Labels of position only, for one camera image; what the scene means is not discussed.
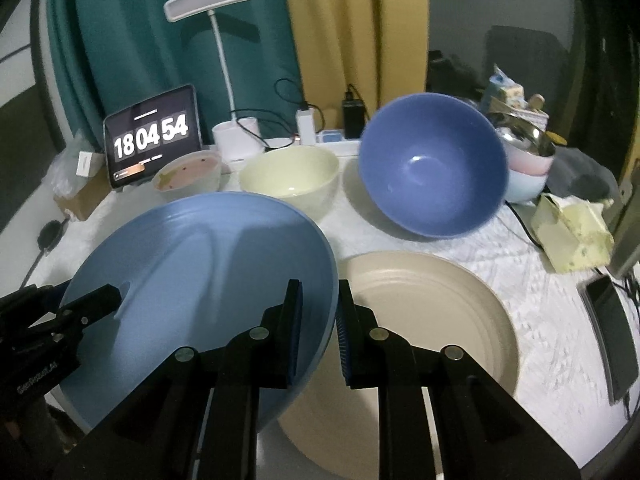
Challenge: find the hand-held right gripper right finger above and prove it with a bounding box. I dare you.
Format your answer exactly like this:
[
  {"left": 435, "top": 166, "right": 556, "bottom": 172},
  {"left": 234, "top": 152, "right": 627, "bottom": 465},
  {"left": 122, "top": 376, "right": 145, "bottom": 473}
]
[{"left": 336, "top": 279, "right": 583, "bottom": 480}]

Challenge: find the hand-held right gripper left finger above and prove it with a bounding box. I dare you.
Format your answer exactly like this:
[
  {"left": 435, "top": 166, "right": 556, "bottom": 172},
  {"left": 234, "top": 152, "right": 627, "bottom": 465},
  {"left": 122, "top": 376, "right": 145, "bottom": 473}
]
[{"left": 52, "top": 279, "right": 304, "bottom": 480}]

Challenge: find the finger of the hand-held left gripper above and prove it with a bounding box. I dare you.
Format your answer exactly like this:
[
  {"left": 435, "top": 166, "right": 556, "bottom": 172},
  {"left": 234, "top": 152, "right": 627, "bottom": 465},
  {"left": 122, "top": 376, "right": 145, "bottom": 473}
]
[
  {"left": 0, "top": 280, "right": 72, "bottom": 313},
  {"left": 57, "top": 283, "right": 124, "bottom": 335}
]

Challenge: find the beige plate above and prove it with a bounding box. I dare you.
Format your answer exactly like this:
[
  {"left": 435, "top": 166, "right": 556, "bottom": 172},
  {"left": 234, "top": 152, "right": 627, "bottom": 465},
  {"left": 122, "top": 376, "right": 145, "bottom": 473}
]
[{"left": 274, "top": 250, "right": 518, "bottom": 467}]

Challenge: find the light blue plate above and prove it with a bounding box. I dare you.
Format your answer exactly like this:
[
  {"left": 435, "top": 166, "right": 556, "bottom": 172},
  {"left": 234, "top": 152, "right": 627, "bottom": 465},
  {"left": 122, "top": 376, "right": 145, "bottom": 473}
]
[{"left": 59, "top": 192, "right": 339, "bottom": 433}]

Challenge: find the pale yellow bowl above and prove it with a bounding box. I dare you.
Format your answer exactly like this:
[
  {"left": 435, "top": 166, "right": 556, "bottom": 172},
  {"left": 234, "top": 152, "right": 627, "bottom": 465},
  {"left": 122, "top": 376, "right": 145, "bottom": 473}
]
[{"left": 238, "top": 146, "right": 342, "bottom": 221}]

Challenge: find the dark blue bowl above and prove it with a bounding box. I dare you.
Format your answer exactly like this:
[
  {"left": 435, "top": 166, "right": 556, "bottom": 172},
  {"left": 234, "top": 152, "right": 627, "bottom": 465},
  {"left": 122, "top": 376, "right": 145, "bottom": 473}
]
[{"left": 359, "top": 92, "right": 510, "bottom": 239}]

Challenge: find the black round puck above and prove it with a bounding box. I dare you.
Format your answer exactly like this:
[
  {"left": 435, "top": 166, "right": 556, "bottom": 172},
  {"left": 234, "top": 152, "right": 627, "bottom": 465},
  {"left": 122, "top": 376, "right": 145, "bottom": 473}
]
[{"left": 37, "top": 220, "right": 67, "bottom": 257}]

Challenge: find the cardboard box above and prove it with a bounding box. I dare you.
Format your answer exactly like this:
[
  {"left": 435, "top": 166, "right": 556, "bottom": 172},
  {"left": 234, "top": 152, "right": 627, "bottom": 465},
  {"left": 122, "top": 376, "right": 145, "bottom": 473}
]
[{"left": 54, "top": 185, "right": 113, "bottom": 222}]

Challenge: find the clear plastic bag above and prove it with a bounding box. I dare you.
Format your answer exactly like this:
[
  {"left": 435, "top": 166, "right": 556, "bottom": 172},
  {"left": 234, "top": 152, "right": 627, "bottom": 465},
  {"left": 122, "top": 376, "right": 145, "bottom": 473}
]
[{"left": 50, "top": 129, "right": 108, "bottom": 197}]

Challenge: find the small white box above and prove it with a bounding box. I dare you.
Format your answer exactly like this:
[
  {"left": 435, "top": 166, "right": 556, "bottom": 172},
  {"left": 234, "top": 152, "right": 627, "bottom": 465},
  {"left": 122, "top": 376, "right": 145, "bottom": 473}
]
[{"left": 77, "top": 151, "right": 108, "bottom": 179}]

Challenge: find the pink speckled bowl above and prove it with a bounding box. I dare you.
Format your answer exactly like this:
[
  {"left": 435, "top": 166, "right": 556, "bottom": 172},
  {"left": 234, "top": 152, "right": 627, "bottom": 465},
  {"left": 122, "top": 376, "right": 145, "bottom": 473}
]
[{"left": 152, "top": 150, "right": 223, "bottom": 206}]

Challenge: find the tablet with clock display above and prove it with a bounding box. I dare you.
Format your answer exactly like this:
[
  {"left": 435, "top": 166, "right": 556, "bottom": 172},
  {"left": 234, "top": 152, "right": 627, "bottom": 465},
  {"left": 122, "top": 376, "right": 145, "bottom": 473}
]
[{"left": 102, "top": 84, "right": 205, "bottom": 191}]

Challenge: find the white power strip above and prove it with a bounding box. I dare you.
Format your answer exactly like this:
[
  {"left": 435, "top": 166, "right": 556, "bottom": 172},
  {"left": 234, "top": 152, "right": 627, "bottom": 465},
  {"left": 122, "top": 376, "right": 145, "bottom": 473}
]
[{"left": 265, "top": 130, "right": 363, "bottom": 159}]

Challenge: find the white charger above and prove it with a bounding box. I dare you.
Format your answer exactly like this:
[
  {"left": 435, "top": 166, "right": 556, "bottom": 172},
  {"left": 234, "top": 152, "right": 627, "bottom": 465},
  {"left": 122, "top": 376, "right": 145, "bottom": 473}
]
[{"left": 295, "top": 106, "right": 317, "bottom": 145}]

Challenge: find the black charger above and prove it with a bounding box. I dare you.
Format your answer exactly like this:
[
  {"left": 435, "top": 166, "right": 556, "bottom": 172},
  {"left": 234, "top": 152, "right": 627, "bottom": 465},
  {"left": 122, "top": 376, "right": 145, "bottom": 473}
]
[{"left": 341, "top": 99, "right": 365, "bottom": 140}]

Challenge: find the pale blue bowl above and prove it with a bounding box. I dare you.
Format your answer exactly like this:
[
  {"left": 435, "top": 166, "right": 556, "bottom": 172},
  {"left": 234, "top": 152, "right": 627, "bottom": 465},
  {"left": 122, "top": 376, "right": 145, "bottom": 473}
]
[{"left": 506, "top": 167, "right": 551, "bottom": 205}]

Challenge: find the yellow tissue box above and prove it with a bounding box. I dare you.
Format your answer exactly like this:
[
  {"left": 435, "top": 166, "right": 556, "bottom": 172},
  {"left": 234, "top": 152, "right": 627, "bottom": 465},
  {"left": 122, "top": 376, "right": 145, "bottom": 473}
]
[{"left": 530, "top": 192, "right": 615, "bottom": 274}]

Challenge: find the black smartphone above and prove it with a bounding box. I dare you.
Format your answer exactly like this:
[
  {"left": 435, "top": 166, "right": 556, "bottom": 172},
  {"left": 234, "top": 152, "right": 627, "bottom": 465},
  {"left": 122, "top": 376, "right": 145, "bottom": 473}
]
[{"left": 576, "top": 275, "right": 640, "bottom": 407}]

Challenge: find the teal curtain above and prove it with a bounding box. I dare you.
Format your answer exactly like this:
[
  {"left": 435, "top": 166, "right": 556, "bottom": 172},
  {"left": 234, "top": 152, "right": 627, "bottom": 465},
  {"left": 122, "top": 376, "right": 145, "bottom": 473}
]
[{"left": 47, "top": 0, "right": 302, "bottom": 157}]

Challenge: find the stainless steel bowl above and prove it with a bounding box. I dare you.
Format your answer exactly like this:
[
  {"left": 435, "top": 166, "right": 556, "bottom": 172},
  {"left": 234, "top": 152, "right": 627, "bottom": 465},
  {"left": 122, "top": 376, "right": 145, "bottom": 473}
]
[{"left": 487, "top": 112, "right": 557, "bottom": 158}]

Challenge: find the grey cloth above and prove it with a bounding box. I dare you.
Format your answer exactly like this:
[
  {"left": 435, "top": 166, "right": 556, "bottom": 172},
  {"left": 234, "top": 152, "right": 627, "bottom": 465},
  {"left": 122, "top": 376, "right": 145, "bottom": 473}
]
[{"left": 542, "top": 146, "right": 619, "bottom": 207}]

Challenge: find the white basket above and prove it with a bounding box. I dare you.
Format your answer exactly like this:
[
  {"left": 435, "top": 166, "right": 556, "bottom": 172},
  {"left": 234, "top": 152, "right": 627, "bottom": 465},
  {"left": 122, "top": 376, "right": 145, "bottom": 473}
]
[{"left": 487, "top": 102, "right": 551, "bottom": 133}]

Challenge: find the blue and yellow snack bag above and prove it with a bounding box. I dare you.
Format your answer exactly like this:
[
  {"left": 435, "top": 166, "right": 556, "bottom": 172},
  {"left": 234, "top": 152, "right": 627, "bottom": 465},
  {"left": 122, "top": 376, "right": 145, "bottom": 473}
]
[{"left": 482, "top": 64, "right": 526, "bottom": 111}]

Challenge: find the yellow curtain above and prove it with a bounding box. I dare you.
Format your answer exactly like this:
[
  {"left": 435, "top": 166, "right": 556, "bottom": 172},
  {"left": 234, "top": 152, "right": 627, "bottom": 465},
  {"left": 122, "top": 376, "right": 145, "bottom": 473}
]
[{"left": 280, "top": 0, "right": 431, "bottom": 133}]

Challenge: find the white desk lamp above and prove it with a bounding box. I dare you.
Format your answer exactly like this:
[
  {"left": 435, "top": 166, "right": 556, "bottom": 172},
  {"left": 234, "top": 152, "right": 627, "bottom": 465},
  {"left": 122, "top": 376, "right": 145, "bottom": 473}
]
[{"left": 163, "top": 0, "right": 264, "bottom": 165}]

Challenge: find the dark chair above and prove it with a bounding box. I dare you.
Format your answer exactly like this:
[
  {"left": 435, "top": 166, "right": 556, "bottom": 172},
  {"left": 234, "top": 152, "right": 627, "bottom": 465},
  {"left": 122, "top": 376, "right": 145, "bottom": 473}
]
[{"left": 484, "top": 25, "right": 572, "bottom": 111}]

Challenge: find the lamp black cable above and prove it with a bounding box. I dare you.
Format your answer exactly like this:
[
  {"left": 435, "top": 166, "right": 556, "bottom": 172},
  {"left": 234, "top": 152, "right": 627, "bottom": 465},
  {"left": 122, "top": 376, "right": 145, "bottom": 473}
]
[{"left": 230, "top": 109, "right": 297, "bottom": 153}]

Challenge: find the long black cable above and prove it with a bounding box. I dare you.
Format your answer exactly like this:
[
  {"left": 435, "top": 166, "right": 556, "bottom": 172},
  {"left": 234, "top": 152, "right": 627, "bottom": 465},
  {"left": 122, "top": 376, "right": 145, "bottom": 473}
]
[{"left": 504, "top": 201, "right": 547, "bottom": 250}]

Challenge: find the black looped cable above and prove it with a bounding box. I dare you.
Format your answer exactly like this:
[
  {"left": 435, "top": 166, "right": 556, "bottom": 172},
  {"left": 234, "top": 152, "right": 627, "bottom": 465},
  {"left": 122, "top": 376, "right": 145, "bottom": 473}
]
[{"left": 272, "top": 78, "right": 326, "bottom": 133}]

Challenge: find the grey metal frame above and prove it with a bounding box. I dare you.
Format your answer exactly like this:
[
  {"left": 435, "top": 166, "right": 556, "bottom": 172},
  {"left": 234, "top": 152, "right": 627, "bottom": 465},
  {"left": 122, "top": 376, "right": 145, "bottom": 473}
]
[{"left": 611, "top": 157, "right": 640, "bottom": 281}]

